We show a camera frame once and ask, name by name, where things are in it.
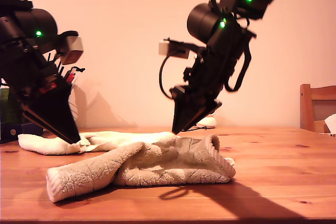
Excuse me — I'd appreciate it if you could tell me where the camera thin black cable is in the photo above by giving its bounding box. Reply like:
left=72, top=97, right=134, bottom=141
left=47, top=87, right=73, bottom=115
left=159, top=54, right=184, bottom=99

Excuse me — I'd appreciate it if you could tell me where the dark blue box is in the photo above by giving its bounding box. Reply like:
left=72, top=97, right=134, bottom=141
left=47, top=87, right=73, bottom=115
left=0, top=122, right=44, bottom=144

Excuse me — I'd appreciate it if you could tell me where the white round security camera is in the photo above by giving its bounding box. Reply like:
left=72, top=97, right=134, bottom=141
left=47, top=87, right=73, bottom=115
left=195, top=110, right=218, bottom=130

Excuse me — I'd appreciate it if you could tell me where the red black utensil handle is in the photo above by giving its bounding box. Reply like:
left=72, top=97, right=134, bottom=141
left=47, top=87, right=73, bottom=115
left=62, top=66, right=86, bottom=88

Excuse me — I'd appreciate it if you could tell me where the white towel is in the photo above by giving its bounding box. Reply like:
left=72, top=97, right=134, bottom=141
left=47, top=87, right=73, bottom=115
left=17, top=130, right=182, bottom=156

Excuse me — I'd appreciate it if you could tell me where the wooden chair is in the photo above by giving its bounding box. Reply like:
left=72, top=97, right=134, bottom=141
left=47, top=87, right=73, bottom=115
left=300, top=83, right=336, bottom=133

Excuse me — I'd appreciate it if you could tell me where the arm thick black cable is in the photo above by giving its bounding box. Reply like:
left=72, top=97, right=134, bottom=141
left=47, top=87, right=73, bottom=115
left=225, top=42, right=253, bottom=93

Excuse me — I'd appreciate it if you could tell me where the black security camera cable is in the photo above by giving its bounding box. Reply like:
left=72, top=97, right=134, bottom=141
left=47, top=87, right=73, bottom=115
left=183, top=125, right=208, bottom=132

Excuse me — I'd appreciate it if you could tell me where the beige fluffy tea towel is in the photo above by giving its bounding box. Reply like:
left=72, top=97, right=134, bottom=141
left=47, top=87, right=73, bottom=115
left=46, top=133, right=236, bottom=204

